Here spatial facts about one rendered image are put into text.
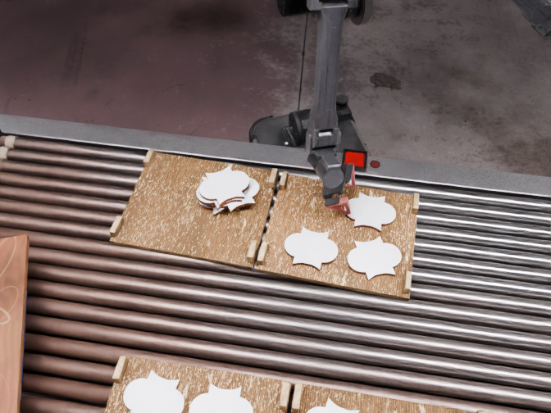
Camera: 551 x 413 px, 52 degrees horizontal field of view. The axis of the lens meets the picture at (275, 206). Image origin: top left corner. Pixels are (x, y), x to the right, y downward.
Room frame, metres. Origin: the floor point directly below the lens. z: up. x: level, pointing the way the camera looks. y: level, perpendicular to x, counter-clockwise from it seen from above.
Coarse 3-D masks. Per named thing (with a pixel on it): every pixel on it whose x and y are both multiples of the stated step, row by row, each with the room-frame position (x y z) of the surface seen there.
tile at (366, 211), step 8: (352, 200) 1.03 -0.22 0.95; (360, 200) 1.03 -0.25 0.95; (368, 200) 1.03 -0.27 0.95; (376, 200) 1.03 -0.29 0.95; (384, 200) 1.03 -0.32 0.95; (344, 208) 1.00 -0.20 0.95; (352, 208) 1.00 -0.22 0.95; (360, 208) 1.00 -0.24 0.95; (368, 208) 1.00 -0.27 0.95; (376, 208) 1.00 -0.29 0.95; (384, 208) 1.00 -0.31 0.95; (392, 208) 1.00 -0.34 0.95; (352, 216) 0.97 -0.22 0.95; (360, 216) 0.97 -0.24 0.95; (368, 216) 0.97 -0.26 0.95; (376, 216) 0.97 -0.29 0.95; (384, 216) 0.97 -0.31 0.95; (392, 216) 0.97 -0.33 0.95; (360, 224) 0.94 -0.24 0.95; (368, 224) 0.94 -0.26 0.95; (376, 224) 0.94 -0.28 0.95; (384, 224) 0.94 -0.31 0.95
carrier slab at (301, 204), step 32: (288, 192) 1.07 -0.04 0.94; (320, 192) 1.07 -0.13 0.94; (352, 192) 1.07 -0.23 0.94; (384, 192) 1.07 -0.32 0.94; (288, 224) 0.95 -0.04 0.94; (320, 224) 0.95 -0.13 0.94; (352, 224) 0.95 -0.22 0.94; (416, 224) 0.95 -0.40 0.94; (288, 256) 0.84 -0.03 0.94; (352, 288) 0.75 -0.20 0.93; (384, 288) 0.74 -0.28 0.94
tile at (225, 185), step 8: (208, 176) 1.08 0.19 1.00; (216, 176) 1.08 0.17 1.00; (224, 176) 1.08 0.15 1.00; (232, 176) 1.08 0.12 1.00; (240, 176) 1.08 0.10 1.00; (200, 184) 1.05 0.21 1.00; (208, 184) 1.05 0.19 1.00; (216, 184) 1.05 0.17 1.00; (224, 184) 1.05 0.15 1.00; (232, 184) 1.05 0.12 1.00; (240, 184) 1.05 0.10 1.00; (248, 184) 1.05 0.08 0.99; (200, 192) 1.02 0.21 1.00; (208, 192) 1.02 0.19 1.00; (216, 192) 1.02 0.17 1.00; (224, 192) 1.02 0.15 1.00; (232, 192) 1.02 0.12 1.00; (240, 192) 1.02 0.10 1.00; (208, 200) 1.00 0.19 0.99; (216, 200) 1.00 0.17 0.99; (224, 200) 0.99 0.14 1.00
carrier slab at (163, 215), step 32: (160, 160) 1.20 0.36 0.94; (192, 160) 1.20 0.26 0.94; (160, 192) 1.07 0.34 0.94; (192, 192) 1.07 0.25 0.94; (128, 224) 0.95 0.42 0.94; (160, 224) 0.95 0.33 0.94; (192, 224) 0.95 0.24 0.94; (224, 224) 0.95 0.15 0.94; (256, 224) 0.95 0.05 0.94; (192, 256) 0.84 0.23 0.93; (224, 256) 0.84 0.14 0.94
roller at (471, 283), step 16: (0, 224) 0.97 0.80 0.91; (16, 224) 0.97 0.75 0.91; (32, 224) 0.97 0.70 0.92; (48, 224) 0.96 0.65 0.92; (64, 224) 0.96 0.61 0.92; (80, 224) 0.96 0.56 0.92; (256, 256) 0.86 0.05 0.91; (416, 272) 0.80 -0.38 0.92; (432, 272) 0.80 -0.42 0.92; (448, 272) 0.80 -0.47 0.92; (464, 288) 0.76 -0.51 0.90; (480, 288) 0.76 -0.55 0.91; (496, 288) 0.76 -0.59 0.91; (512, 288) 0.75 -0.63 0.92; (528, 288) 0.75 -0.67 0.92; (544, 288) 0.75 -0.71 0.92
